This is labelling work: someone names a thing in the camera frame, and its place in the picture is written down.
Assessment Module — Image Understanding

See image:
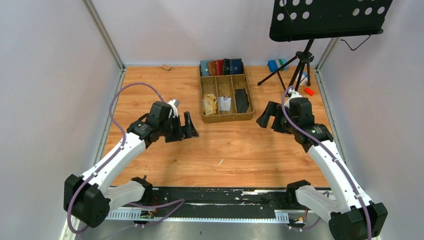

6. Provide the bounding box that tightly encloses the dark blue card holder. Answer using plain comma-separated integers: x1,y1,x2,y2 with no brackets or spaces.
229,58,244,75

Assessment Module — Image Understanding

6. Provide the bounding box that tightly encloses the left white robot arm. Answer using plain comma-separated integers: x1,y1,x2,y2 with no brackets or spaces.
63,99,199,228

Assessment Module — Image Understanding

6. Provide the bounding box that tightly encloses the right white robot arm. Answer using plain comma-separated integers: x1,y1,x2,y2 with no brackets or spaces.
256,97,388,240

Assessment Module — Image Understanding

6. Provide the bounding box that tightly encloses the black cards pile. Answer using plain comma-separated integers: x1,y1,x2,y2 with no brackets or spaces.
235,88,250,114

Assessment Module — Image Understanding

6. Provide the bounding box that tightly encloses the gold cards pile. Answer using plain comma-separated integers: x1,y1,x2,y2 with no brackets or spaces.
202,93,218,116

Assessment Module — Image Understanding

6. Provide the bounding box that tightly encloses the white cards pile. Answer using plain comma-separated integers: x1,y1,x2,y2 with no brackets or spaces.
217,96,232,112

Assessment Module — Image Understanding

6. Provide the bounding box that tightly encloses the black card holder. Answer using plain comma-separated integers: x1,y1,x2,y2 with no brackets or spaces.
222,58,231,76

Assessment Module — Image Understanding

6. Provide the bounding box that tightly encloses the teal card holder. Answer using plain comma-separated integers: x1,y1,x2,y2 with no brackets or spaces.
200,59,214,77

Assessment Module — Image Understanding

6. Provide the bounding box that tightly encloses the brown card holder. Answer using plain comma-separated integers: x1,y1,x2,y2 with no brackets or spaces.
207,60,217,76

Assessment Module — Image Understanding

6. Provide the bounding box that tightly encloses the red card holder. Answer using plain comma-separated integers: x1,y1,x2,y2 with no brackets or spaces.
214,59,224,76

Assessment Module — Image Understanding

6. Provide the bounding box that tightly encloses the red block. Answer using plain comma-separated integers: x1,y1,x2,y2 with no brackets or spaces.
304,87,315,96

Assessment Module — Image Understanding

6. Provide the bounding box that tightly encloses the blue green block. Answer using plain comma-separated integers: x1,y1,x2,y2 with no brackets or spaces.
267,58,289,73

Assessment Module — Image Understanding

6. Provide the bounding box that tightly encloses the woven wicker tray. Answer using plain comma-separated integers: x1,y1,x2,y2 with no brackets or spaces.
199,66,255,124

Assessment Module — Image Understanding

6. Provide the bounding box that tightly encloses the small wooden block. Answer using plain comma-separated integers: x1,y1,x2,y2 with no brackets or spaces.
161,64,171,71

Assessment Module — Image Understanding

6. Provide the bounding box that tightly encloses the black music stand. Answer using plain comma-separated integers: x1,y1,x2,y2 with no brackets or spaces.
258,0,392,90

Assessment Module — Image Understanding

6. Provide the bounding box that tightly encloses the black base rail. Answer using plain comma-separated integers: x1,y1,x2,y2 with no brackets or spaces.
144,186,318,223

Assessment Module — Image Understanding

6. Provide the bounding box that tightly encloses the white slotted cable duct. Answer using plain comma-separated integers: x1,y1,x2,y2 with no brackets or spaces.
106,205,289,224

